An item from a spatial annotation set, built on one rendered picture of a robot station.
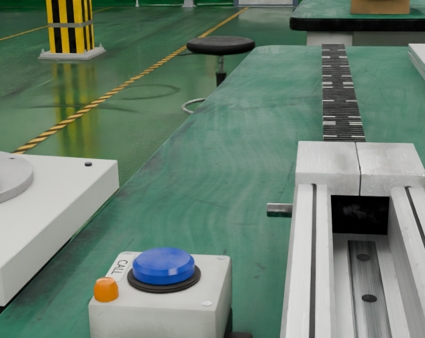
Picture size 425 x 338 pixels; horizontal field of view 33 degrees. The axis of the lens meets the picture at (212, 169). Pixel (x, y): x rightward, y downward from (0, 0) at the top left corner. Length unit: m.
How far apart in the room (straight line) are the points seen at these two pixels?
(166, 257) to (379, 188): 0.19
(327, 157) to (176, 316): 0.22
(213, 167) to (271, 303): 0.35
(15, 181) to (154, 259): 0.30
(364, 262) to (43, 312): 0.24
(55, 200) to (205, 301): 0.30
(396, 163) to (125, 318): 0.26
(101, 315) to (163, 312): 0.04
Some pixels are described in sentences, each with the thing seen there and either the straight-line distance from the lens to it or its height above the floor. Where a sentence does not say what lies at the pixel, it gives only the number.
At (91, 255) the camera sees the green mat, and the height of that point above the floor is 0.78.
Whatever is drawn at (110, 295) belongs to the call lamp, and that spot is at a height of 0.84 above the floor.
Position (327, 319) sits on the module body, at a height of 0.86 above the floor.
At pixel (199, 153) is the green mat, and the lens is 0.95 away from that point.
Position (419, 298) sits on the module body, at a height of 0.86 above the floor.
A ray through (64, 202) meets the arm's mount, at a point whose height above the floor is 0.81.
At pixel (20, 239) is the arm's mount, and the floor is 0.81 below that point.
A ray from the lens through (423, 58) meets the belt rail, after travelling 1.53.
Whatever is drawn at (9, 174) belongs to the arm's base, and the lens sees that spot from 0.76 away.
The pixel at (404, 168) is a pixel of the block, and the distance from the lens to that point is 0.58.
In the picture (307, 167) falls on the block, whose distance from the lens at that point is 0.57.
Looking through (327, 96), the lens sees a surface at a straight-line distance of 1.12.
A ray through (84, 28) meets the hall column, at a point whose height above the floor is 0.26.
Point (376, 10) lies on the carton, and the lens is 2.66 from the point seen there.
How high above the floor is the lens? 1.05
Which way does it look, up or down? 18 degrees down
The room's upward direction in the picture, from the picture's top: 1 degrees counter-clockwise
